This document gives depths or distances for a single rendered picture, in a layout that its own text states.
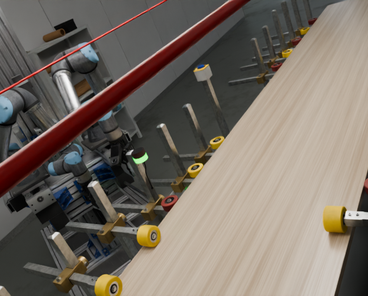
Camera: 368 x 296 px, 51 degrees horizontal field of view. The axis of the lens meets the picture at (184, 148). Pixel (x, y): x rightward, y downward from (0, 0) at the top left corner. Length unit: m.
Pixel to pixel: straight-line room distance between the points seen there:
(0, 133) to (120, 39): 4.03
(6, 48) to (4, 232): 2.41
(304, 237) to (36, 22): 4.24
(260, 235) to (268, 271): 0.16
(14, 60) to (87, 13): 3.19
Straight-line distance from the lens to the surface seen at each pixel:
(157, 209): 1.80
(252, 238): 1.37
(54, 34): 4.73
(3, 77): 2.47
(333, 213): 1.26
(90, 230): 1.75
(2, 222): 4.42
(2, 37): 2.47
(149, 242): 1.49
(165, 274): 1.39
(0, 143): 2.13
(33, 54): 4.27
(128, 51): 5.97
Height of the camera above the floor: 1.78
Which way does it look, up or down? 24 degrees down
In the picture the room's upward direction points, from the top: 24 degrees counter-clockwise
